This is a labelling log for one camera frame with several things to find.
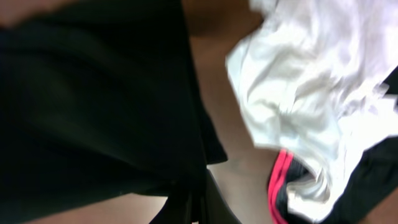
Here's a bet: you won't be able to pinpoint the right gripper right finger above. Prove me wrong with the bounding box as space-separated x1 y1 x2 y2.
198 170 241 224

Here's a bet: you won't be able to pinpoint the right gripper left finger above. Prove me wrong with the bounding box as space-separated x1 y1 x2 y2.
149 185 199 224

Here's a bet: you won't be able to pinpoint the black t-shirt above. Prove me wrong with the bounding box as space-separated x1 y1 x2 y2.
1 1 227 223

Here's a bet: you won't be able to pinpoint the grey red-trimmed shorts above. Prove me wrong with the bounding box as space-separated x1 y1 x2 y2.
267 149 311 224

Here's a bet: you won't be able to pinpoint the crumpled white shirt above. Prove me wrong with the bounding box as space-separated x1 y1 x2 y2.
226 0 397 223

